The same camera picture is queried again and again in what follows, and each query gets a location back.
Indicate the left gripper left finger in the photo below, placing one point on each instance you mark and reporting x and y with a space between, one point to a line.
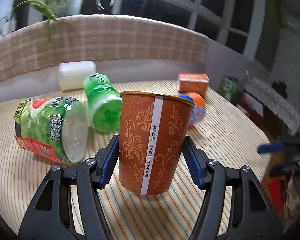
49 215

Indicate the blue orange Arctic Ocean bottle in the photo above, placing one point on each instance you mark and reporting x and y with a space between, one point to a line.
198 111

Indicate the green tea bottle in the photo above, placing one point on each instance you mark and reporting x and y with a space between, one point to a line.
104 103

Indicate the white power strip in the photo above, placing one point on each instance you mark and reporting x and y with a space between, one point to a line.
7 26

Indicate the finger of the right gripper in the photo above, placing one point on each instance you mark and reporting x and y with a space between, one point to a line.
270 148
291 165

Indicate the orange patterned paper cup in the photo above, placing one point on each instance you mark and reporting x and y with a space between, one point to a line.
153 128

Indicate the plaid beige windowsill cloth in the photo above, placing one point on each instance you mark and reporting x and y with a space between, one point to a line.
97 38

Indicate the green red label bottle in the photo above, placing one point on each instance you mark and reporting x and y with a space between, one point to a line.
56 128

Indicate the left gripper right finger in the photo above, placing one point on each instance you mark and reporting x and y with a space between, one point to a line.
252 215

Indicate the white lace cloth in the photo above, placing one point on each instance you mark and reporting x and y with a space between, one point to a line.
274 101

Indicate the white plastic jar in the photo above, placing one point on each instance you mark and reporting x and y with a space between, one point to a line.
72 74

